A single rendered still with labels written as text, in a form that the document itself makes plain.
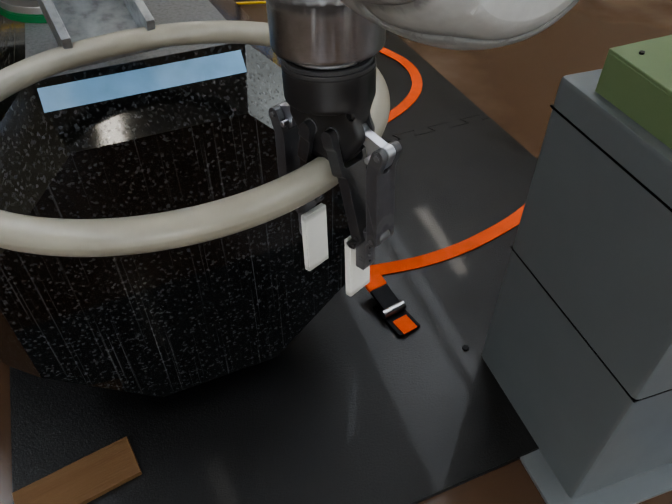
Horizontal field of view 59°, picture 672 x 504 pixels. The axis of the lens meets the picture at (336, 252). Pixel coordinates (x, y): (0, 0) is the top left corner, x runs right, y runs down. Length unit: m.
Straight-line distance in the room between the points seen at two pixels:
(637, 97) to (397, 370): 0.87
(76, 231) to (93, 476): 1.03
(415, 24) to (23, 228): 0.36
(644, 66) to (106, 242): 0.79
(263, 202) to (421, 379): 1.10
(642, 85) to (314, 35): 0.64
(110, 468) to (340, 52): 1.18
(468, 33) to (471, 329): 1.42
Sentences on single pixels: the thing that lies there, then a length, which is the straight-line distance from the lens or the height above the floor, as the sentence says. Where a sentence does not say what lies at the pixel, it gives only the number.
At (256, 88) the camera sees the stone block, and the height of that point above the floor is 0.78.
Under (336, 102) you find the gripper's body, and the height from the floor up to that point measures 1.04.
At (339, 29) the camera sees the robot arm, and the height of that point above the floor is 1.10.
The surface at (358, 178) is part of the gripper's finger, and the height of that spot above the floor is 0.96.
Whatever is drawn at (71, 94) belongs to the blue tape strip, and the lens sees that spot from 1.02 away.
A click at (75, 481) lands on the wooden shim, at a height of 0.03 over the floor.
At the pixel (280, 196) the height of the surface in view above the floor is 0.97.
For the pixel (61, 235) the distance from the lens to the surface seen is 0.50.
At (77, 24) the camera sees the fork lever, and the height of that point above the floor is 0.93.
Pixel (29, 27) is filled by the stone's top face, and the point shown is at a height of 0.84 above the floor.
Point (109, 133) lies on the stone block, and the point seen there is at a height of 0.77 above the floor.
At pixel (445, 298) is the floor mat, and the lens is 1.71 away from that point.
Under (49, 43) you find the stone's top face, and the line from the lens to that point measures 1.14.
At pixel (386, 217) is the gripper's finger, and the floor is 0.94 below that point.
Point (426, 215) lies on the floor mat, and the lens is 1.96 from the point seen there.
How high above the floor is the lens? 1.27
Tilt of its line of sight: 44 degrees down
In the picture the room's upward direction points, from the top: straight up
